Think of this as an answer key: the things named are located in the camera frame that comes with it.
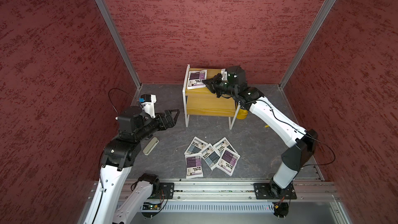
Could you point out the corner aluminium post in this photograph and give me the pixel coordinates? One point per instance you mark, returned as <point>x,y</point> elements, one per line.
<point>313,30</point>
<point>118,41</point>

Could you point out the grey-blue coffee bag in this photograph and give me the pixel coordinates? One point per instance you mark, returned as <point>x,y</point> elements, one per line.
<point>221,145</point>
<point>196,146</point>
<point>210,156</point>

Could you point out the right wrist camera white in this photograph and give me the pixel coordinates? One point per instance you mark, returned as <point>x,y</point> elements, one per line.
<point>224,74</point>

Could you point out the beige eraser block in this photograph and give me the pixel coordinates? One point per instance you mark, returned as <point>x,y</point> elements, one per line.
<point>150,146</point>

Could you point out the left corner aluminium post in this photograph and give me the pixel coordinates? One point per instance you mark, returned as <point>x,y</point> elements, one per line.
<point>118,41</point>

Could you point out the wooden two-tier shelf white frame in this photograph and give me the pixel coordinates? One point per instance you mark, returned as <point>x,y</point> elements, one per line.
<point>201,102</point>

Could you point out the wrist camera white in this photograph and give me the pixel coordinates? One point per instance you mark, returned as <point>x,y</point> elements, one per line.
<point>148,101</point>
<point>224,74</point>

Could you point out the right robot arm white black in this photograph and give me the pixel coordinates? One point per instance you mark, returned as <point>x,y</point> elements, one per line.
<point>300,142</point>

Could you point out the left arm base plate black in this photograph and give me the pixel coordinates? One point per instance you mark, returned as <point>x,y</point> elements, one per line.
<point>163,191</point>

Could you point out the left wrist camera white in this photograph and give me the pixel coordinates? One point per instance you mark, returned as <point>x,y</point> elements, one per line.
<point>148,101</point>

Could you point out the purple coffee bag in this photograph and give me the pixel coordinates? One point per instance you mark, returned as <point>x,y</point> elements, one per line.
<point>228,161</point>
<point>196,78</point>
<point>194,166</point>

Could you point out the yellow pen cup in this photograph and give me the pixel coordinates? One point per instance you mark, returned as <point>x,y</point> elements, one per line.
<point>242,114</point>

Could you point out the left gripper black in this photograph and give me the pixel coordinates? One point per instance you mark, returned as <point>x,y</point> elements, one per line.
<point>164,125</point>

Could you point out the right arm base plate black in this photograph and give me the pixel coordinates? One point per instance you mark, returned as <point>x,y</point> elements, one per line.
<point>271,191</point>

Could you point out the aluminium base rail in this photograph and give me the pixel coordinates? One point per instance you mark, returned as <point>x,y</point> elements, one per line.
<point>247,190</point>

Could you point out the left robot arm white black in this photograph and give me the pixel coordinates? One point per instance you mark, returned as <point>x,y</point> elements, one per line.
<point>117,161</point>

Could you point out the right corner aluminium post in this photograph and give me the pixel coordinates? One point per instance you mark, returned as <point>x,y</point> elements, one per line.
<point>313,30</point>

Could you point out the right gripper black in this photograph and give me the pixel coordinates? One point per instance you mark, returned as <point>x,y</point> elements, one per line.
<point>211,83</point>

